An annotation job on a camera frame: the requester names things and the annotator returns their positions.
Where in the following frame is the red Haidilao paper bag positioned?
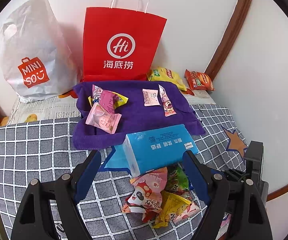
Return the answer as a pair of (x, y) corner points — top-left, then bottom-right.
(82, 0), (167, 81)

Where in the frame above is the pink peach snack packet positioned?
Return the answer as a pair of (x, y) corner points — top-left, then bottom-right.
(85, 103), (122, 134)

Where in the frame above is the grey checked bed cover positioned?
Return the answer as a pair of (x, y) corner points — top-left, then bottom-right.
(0, 104), (245, 239)

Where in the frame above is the blue tissue pack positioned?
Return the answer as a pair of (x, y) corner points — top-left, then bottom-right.
(122, 124), (199, 177)

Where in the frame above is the purple towel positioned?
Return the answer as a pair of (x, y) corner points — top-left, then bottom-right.
(71, 80), (205, 150)

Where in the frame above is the panda print snack packet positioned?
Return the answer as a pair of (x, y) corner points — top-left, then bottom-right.
(121, 167), (168, 223)

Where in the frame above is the brown wooden door frame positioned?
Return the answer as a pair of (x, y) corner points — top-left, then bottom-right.
(205, 0), (252, 81)

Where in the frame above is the slim pink candy packet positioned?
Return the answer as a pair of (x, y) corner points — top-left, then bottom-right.
(158, 85), (176, 117)

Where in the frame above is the orange chips bag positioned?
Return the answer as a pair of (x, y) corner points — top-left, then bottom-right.
(184, 70), (214, 91)

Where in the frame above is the small pink sachet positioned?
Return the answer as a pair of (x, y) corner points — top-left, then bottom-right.
(142, 89), (160, 107)

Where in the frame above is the white red lychee packet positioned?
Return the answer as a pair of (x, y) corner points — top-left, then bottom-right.
(173, 202), (200, 224)

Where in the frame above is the yellow chips bag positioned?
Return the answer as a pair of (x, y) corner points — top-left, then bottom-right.
(147, 67), (187, 91)

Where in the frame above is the green snack packet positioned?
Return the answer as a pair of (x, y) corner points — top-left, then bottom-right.
(164, 165), (192, 200)

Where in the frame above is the white Miniso plastic bag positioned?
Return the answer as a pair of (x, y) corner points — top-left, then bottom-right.
(0, 0), (81, 103)

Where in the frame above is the pink yellow snack packet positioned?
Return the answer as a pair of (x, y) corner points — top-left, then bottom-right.
(88, 85), (128, 114)

